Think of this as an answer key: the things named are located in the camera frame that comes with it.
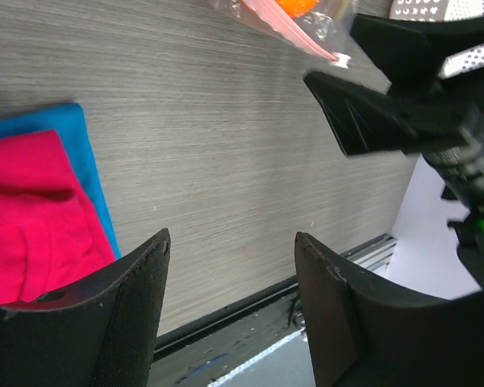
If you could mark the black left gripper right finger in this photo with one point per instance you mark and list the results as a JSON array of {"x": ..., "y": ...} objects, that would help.
[{"x": 364, "y": 330}]

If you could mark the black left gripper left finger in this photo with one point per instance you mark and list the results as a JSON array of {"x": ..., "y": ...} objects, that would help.
[{"x": 98, "y": 331}]

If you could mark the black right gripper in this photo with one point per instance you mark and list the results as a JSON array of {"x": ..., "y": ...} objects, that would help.
[{"x": 411, "y": 55}]

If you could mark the clear zip top bag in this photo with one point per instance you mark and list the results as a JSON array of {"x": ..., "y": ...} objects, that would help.
[{"x": 321, "y": 32}]

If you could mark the orange fake orange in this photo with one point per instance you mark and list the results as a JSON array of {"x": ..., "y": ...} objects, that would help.
[{"x": 297, "y": 8}]

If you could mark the red folded cloth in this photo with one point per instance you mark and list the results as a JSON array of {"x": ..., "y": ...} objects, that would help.
[{"x": 50, "y": 234}]

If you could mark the blue folded cloth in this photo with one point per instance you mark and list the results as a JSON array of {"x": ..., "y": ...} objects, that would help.
[{"x": 69, "y": 121}]

